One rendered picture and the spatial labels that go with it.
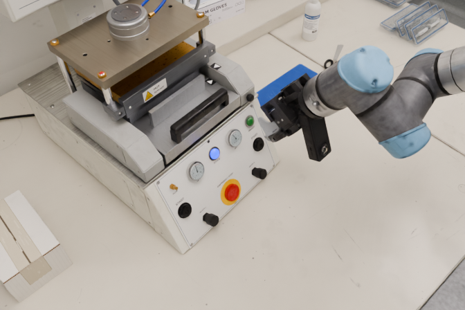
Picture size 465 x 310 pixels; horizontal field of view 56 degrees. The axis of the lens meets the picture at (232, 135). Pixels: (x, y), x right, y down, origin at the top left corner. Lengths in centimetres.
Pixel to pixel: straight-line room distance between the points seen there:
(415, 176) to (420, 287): 29
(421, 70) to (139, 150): 52
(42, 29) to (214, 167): 72
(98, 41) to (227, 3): 66
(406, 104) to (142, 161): 47
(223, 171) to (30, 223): 41
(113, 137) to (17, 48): 64
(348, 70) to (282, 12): 87
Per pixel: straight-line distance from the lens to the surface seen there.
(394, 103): 74
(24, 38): 143
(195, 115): 86
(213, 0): 147
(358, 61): 69
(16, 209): 104
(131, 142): 85
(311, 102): 78
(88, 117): 92
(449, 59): 80
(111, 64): 85
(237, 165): 100
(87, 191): 112
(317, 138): 86
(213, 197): 98
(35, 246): 97
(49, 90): 112
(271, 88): 130
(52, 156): 122
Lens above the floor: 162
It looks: 48 degrees down
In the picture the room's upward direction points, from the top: 2 degrees counter-clockwise
